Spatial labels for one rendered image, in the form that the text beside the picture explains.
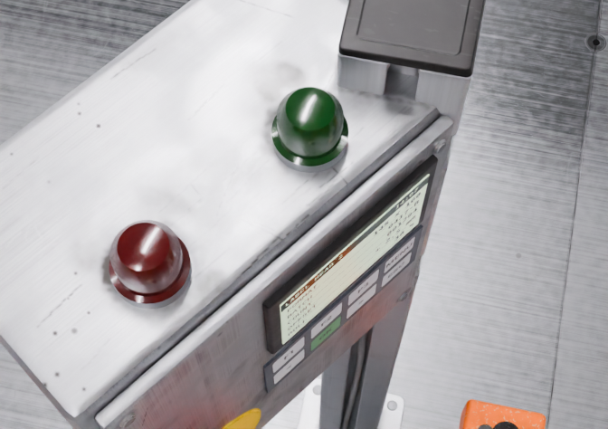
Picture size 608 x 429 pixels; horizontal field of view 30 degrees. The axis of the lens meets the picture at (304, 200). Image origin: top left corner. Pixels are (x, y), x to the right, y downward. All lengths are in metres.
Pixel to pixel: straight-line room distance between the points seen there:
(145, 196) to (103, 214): 0.01
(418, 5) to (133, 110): 0.10
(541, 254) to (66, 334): 0.76
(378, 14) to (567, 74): 0.80
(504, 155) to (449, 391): 0.24
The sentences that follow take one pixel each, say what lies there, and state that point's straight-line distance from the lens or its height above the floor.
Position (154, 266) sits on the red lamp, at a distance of 0.35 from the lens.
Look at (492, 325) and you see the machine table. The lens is 1.05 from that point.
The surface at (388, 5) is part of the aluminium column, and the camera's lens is 0.38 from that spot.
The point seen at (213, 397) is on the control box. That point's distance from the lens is 0.43.
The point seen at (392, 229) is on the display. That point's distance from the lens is 0.42.
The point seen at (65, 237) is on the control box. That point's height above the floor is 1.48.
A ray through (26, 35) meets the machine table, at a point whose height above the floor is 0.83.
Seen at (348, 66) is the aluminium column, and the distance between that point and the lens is 0.38.
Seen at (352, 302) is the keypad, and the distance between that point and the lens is 0.47.
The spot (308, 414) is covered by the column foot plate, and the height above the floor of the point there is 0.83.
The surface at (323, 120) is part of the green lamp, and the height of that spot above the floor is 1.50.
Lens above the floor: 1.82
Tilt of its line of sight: 66 degrees down
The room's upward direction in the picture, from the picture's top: straight up
